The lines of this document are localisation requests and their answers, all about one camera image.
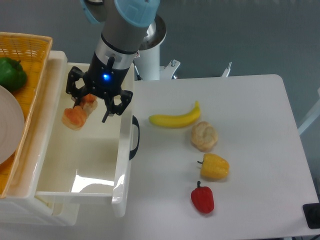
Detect white table clamp bracket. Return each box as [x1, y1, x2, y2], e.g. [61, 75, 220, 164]
[159, 59, 181, 80]

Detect white drawer cabinet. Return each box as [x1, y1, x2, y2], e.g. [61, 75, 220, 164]
[0, 50, 79, 226]

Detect black drawer handle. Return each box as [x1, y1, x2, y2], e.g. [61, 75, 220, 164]
[129, 115, 141, 161]

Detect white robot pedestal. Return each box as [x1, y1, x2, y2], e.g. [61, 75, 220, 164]
[133, 14, 167, 81]

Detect round bread roll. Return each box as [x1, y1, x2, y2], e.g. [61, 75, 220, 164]
[191, 121, 219, 152]

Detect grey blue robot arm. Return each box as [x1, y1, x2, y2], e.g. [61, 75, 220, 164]
[65, 0, 160, 122]

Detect red bell pepper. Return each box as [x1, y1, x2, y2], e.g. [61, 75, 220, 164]
[190, 180, 215, 214]

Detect white frame at right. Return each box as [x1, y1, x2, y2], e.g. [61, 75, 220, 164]
[297, 88, 320, 136]

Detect black device at edge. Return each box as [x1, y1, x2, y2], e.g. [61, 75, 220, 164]
[302, 202, 320, 229]

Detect yellow bell pepper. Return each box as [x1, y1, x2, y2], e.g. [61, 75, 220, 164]
[197, 153, 230, 179]

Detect white open upper drawer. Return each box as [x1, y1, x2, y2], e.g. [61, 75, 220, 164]
[34, 61, 136, 218]

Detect beige plate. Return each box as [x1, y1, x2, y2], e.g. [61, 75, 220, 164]
[0, 86, 25, 164]

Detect yellow banana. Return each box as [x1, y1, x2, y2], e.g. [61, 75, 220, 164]
[148, 101, 201, 128]

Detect green bell pepper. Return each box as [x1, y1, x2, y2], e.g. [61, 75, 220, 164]
[0, 57, 28, 92]

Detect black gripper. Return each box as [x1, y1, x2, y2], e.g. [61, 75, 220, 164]
[65, 53, 133, 123]

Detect orange woven basket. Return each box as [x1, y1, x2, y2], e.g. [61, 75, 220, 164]
[0, 32, 53, 199]

